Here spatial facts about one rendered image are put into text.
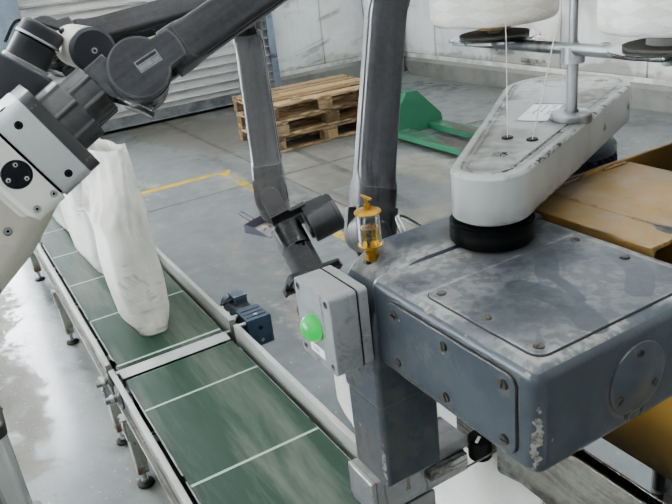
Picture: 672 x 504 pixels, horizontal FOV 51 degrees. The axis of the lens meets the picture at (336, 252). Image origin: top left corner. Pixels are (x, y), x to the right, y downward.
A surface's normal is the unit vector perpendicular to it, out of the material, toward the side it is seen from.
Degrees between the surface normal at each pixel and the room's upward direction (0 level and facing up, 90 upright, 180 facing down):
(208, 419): 0
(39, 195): 90
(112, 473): 0
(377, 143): 69
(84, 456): 0
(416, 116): 75
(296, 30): 90
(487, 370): 90
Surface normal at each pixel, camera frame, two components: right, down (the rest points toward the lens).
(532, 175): 0.82, 0.15
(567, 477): -0.85, 0.29
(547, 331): -0.11, -0.91
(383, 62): 0.20, 0.00
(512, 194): 0.32, 0.35
